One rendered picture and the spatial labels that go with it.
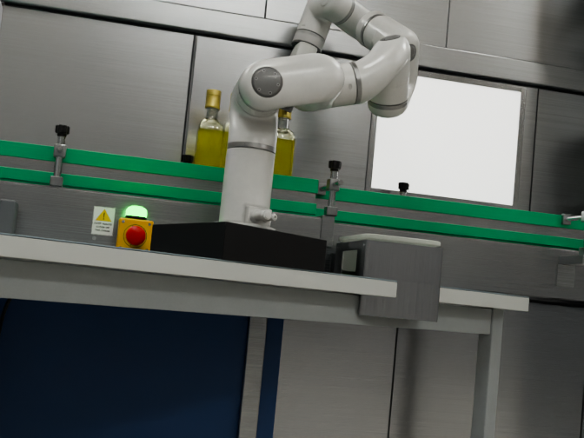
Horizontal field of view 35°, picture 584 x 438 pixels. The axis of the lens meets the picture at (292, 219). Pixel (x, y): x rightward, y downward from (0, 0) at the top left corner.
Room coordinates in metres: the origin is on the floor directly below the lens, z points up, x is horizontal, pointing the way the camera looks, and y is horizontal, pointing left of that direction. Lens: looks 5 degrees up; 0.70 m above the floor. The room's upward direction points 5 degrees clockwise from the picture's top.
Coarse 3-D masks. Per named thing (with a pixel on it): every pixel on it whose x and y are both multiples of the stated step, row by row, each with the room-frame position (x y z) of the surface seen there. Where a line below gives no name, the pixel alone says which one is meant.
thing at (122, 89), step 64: (64, 0) 2.20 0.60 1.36; (128, 0) 2.24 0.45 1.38; (192, 0) 2.29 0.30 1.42; (256, 0) 2.33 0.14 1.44; (384, 0) 2.41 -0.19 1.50; (448, 0) 2.45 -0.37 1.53; (512, 0) 2.49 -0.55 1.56; (576, 0) 2.53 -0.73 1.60; (0, 64) 2.19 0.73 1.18; (64, 64) 2.23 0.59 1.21; (128, 64) 2.26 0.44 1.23; (192, 64) 2.30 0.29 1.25; (448, 64) 2.43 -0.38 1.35; (512, 64) 2.47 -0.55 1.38; (576, 64) 2.53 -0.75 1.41; (0, 128) 2.20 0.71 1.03; (128, 128) 2.26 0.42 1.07; (576, 128) 2.54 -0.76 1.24; (576, 192) 2.54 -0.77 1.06
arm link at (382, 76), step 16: (384, 48) 1.81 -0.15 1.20; (400, 48) 1.81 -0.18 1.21; (352, 64) 1.80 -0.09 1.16; (368, 64) 1.79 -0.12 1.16; (384, 64) 1.79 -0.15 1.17; (400, 64) 1.80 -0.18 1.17; (368, 80) 1.79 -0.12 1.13; (384, 80) 1.80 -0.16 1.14; (400, 80) 1.86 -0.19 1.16; (368, 96) 1.81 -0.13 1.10; (384, 96) 1.88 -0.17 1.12; (400, 96) 1.89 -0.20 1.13
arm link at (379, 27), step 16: (384, 16) 2.00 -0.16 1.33; (368, 32) 1.99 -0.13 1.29; (384, 32) 1.95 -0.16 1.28; (400, 32) 1.93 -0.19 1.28; (368, 48) 2.02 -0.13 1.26; (416, 48) 1.95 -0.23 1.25; (416, 64) 1.97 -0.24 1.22; (416, 80) 2.00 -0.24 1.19; (384, 112) 1.90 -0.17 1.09; (400, 112) 1.91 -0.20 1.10
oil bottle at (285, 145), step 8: (280, 128) 2.18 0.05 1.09; (280, 136) 2.17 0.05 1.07; (288, 136) 2.17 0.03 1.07; (280, 144) 2.17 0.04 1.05; (288, 144) 2.17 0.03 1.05; (280, 152) 2.17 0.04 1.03; (288, 152) 2.17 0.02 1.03; (280, 160) 2.17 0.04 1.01; (288, 160) 2.17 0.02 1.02; (280, 168) 2.17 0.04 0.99; (288, 168) 2.17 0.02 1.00
